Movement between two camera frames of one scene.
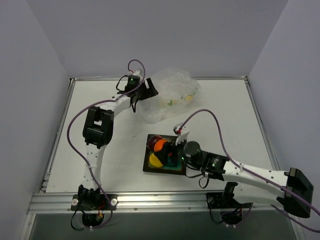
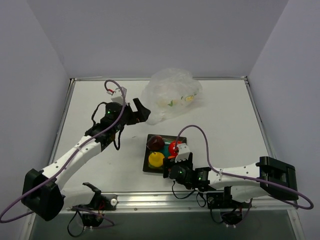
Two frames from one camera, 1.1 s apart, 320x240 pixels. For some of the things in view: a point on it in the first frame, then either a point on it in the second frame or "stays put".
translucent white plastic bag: [177, 92] stays put
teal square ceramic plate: [174, 165] stays put
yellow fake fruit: [155, 161] stays put
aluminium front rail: [53, 203] stays put
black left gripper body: [146, 88] → [133, 113]
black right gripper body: [172, 149] → [169, 163]
